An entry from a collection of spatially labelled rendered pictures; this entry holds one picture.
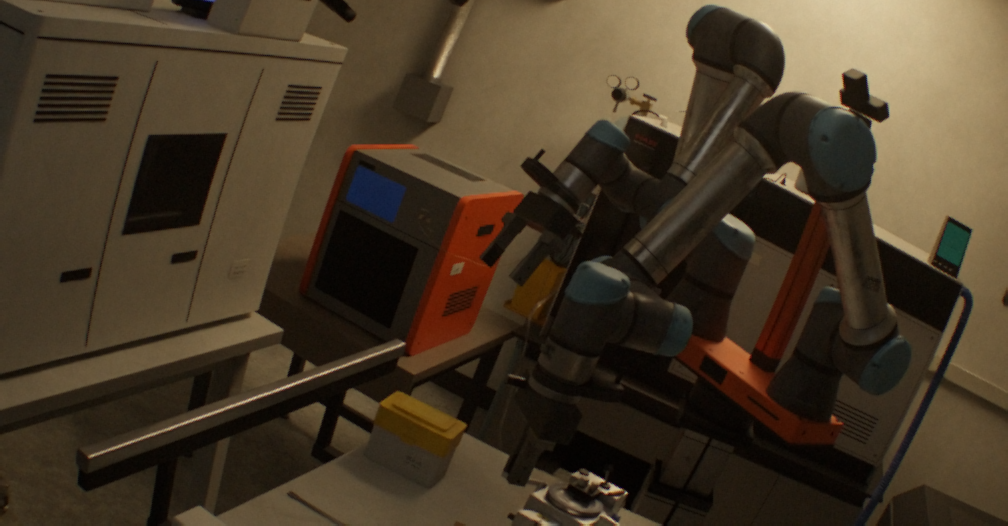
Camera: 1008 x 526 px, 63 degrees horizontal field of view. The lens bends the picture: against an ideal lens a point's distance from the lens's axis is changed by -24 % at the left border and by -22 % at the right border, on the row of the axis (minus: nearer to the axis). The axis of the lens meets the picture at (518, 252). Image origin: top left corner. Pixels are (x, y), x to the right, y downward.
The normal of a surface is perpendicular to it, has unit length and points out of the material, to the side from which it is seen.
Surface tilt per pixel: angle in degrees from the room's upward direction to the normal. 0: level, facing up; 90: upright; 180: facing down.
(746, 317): 90
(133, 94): 90
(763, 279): 90
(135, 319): 90
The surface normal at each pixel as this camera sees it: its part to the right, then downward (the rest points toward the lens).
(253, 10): 0.87, 0.41
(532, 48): -0.33, 0.09
